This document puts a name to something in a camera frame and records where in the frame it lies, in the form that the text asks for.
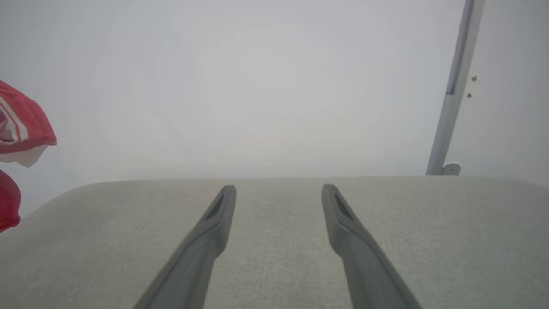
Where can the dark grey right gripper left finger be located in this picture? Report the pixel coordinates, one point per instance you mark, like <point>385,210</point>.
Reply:
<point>201,257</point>

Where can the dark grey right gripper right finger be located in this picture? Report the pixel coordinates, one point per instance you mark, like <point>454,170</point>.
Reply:
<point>364,266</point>

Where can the red Bulls 23 jersey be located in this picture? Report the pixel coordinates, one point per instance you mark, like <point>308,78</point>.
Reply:
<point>25,124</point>

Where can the grey metal pole bracket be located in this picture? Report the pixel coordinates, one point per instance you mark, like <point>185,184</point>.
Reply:
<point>451,168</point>

